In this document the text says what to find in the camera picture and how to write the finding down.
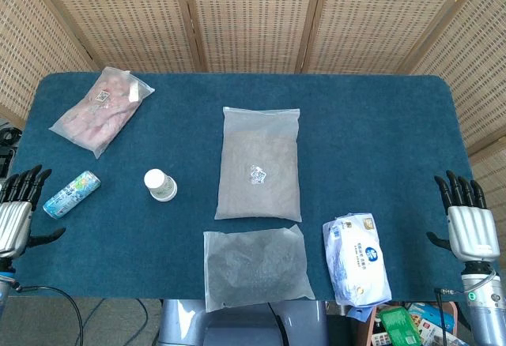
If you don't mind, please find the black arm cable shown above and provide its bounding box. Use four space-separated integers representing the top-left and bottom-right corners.
13 284 85 346
434 287 464 346

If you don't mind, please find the white blue tissue pack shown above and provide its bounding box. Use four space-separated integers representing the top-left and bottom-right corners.
322 212 393 307

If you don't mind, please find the green snack packet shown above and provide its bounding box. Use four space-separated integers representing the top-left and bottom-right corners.
378 307 423 346

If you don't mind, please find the blue felt table mat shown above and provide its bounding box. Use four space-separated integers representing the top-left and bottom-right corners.
0 71 476 303

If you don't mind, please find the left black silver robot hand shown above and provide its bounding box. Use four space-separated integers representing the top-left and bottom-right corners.
0 164 67 261

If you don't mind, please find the blue green drink can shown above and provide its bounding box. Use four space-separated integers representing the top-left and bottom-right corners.
42 171 101 220

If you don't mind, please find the black equipment beside table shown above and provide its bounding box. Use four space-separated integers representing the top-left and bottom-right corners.
0 118 21 179

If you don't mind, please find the frosted bag of dark fabric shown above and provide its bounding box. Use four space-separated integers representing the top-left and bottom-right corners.
202 224 316 314

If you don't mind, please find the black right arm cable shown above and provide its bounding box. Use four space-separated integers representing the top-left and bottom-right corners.
434 287 464 346

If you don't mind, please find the woven bamboo screen panel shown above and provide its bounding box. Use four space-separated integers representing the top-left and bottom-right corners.
409 0 506 216
302 0 481 75
28 0 207 73
180 0 327 74
0 0 100 130

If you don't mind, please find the frosted bag of grey fabric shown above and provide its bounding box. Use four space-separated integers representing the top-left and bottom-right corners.
214 106 303 223

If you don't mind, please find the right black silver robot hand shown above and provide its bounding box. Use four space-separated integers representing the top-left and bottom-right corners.
425 170 501 262

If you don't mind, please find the brown storage basket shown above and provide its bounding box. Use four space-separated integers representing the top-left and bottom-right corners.
362 301 460 346

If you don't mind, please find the silver blue robot torso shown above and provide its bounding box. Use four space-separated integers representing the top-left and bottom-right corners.
157 299 330 346

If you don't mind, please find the clear bag of pink clothing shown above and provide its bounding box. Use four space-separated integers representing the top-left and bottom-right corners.
48 66 156 160

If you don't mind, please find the blue printed snack box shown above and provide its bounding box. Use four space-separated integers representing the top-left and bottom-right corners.
406 303 456 341

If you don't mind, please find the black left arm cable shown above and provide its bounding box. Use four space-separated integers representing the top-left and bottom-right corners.
13 284 85 346

